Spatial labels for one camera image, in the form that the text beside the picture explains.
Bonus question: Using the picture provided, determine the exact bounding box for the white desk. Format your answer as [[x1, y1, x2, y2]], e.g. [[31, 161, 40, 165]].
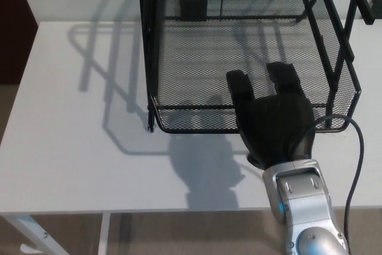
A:
[[0, 19, 382, 255]]

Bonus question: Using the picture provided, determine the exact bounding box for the black metal file rack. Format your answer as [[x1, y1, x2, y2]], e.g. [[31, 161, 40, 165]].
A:
[[137, 0, 375, 134]]

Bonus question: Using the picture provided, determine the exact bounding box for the black mesh file tray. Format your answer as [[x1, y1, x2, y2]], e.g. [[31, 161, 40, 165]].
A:
[[150, 0, 362, 135]]

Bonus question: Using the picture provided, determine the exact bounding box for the dark red door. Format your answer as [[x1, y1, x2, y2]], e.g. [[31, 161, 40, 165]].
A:
[[0, 0, 39, 86]]

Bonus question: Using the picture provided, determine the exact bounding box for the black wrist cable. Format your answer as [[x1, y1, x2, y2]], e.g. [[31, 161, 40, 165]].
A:
[[310, 115, 366, 255]]

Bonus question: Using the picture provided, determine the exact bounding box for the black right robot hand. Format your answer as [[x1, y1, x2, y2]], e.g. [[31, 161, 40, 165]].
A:
[[226, 61, 316, 170]]

